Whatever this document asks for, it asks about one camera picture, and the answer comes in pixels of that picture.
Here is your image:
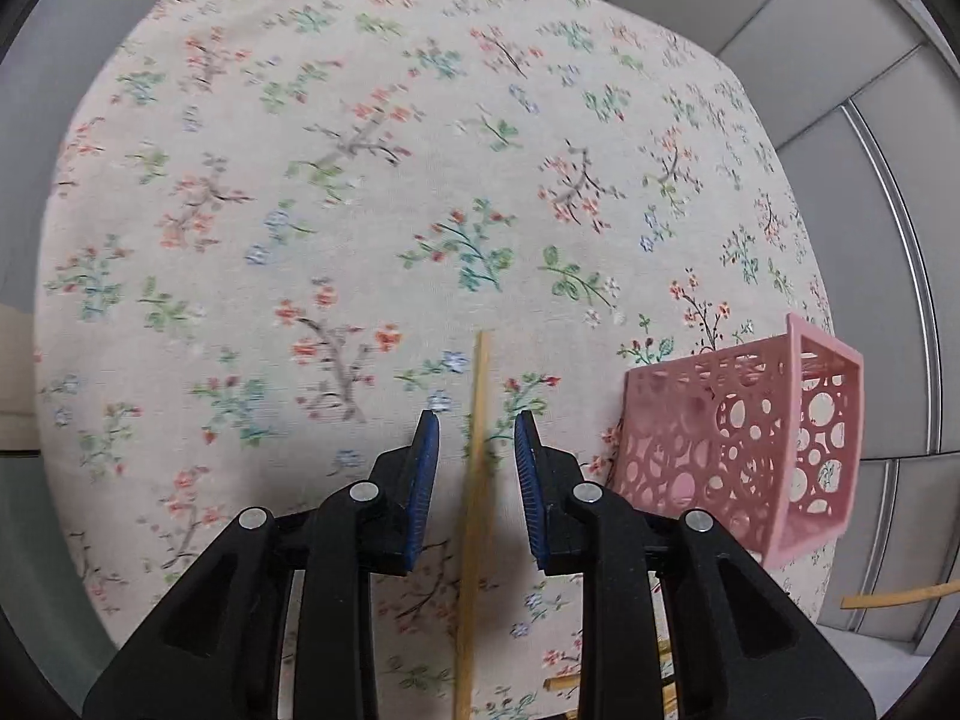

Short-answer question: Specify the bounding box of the metal cabinet handle rail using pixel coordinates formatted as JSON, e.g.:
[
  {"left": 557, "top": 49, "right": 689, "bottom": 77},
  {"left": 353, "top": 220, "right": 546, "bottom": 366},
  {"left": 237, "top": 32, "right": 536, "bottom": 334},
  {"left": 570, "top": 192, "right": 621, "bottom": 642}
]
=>
[{"left": 840, "top": 100, "right": 942, "bottom": 458}]

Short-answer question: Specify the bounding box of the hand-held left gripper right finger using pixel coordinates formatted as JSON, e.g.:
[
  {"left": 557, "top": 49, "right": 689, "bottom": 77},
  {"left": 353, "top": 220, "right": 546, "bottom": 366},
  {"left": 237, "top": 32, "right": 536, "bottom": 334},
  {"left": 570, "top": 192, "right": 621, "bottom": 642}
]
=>
[{"left": 514, "top": 410, "right": 878, "bottom": 720}]

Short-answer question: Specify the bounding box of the curved wooden bar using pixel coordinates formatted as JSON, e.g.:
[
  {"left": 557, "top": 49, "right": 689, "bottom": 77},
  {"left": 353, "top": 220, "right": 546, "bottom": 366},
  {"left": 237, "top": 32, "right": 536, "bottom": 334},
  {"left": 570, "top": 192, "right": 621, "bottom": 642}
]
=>
[{"left": 841, "top": 583, "right": 950, "bottom": 611}]

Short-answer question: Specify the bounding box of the pink perforated basket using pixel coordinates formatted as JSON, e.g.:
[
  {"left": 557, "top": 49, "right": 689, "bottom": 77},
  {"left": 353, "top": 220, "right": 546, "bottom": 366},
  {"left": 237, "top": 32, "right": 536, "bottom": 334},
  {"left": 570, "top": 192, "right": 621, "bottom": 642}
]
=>
[{"left": 613, "top": 313, "right": 865, "bottom": 571}]

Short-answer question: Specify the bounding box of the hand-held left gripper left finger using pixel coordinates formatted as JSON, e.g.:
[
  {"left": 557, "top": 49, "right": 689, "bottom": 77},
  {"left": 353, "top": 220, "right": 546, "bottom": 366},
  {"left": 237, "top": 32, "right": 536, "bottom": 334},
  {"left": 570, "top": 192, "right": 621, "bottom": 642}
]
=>
[{"left": 82, "top": 410, "right": 441, "bottom": 720}]

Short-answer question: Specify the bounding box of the floral tablecloth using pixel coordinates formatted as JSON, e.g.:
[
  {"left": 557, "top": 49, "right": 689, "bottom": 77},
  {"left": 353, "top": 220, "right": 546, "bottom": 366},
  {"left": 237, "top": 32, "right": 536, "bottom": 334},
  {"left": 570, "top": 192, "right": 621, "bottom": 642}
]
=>
[{"left": 34, "top": 0, "right": 837, "bottom": 720}]

